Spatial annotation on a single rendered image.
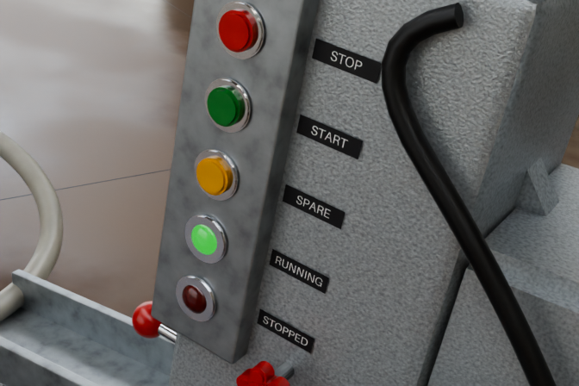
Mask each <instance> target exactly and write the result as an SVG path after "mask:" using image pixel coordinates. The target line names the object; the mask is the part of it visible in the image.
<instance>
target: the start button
mask: <svg viewBox="0 0 579 386"><path fill-rule="evenodd" d="M207 106H208V111H209V114H210V116H211V118H212V119H213V120H214V121H215V122H216V123H217V124H219V125H221V126H223V127H230V126H233V125H234V124H236V123H237V122H238V121H239V120H240V118H241V116H242V110H243V109H242V103H241V100H240V97H239V96H238V94H237V93H236V92H235V91H234V90H233V89H231V88H229V87H227V86H220V87H217V88H215V89H213V90H212V91H211V92H210V93H209V96H208V101H207Z"/></svg>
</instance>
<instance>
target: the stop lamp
mask: <svg viewBox="0 0 579 386"><path fill-rule="evenodd" d="M183 301H184V304H185V306H186V307H187V308H188V309H189V310H190V311H191V312H193V313H196V314H200V313H202V312H203V311H204V310H205V309H206V307H207V302H206V298H205V296H204V294H203V293H202V291H201V290H200V289H198V288H197V287H196V286H194V285H187V286H186V287H185V288H184V290H183Z"/></svg>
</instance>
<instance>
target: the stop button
mask: <svg viewBox="0 0 579 386"><path fill-rule="evenodd" d="M219 35H220V38H221V41H222V43H223V44H224V45H225V47H226V48H228V49H229V50H231V51H233V52H236V53H240V52H244V51H246V50H248V49H249V48H250V47H251V46H252V45H253V42H254V41H255V37H256V29H255V25H254V23H253V20H252V18H251V17H250V16H249V15H248V14H247V13H246V12H245V11H243V10H240V9H233V10H229V11H228V12H226V13H225V14H224V15H223V16H222V17H221V19H220V22H219Z"/></svg>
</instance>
